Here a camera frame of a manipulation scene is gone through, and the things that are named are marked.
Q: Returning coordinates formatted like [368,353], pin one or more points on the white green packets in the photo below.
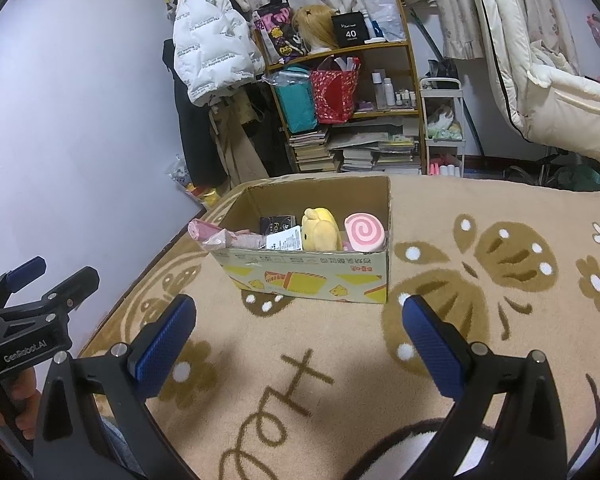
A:
[442,125]

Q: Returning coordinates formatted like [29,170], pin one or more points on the beige hanging coat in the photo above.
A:
[235,150]

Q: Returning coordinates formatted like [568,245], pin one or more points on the white utility cart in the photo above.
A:
[440,82]

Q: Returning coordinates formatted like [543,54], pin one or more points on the person's blue jeans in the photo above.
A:
[117,442]

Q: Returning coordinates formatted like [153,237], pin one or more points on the pile of colourful packets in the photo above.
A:
[205,195]

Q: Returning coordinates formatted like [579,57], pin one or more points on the row of small bottles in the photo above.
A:
[405,99]

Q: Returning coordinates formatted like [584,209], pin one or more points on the wooden shelf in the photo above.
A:
[415,85]

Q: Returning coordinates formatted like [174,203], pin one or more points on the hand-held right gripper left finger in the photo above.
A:
[162,350]

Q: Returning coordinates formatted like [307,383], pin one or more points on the small black box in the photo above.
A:
[275,224]

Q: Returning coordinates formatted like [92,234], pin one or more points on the short white bottle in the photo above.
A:
[389,92]

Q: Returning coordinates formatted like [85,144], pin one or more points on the cream long padded coat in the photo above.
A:
[530,85]

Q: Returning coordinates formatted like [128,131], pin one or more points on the yellow plush toy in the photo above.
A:
[320,232]

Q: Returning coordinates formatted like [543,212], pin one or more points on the red gift bag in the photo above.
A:
[332,95]

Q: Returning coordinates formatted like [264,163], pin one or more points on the wide stack of books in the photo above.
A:
[380,157]

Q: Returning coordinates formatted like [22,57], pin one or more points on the white puffer jacket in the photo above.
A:
[210,45]

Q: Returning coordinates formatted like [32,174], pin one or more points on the blonde wig head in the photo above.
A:
[315,25]

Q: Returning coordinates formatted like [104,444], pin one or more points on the black pink printed bag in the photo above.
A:
[280,30]

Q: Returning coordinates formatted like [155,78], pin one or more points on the dark green bag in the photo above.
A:
[580,177]

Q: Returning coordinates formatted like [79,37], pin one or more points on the clear plastic bag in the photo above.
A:
[387,15]

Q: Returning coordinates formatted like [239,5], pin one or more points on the pink tissue pack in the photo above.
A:
[207,232]

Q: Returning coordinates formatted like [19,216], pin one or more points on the printed cardboard box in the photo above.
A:
[305,280]

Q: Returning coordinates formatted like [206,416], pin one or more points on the black hanging coat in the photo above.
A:
[195,135]

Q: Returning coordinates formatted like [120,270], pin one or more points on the beige printed blanket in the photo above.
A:
[330,350]

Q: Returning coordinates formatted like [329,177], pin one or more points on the tall white bottle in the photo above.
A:
[378,91]

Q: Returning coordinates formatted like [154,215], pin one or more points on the narrow stack of books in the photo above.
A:
[310,152]

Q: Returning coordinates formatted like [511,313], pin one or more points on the small purple box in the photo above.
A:
[365,106]

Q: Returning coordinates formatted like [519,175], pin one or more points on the person's left hand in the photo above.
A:
[27,390]

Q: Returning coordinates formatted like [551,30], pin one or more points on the black box white print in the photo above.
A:
[350,30]

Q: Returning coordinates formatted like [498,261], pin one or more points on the teal bag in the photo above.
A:
[295,105]

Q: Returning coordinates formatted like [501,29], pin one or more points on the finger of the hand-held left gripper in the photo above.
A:
[27,270]
[80,280]

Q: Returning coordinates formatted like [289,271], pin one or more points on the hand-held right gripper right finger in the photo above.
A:
[432,350]

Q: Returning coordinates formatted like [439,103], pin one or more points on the pink and white rolls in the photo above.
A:
[444,167]

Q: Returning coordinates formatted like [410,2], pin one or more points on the pink swirl roll plush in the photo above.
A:
[362,232]

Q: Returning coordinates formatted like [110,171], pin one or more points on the white printed card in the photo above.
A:
[286,239]

